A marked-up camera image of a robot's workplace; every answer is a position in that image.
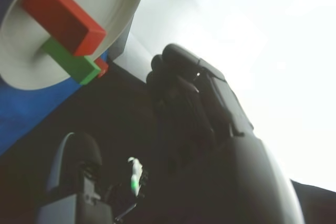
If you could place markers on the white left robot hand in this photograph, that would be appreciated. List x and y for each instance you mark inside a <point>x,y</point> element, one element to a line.
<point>199,134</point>

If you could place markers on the red rectangular block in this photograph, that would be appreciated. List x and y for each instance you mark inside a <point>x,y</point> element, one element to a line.
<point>57,22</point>

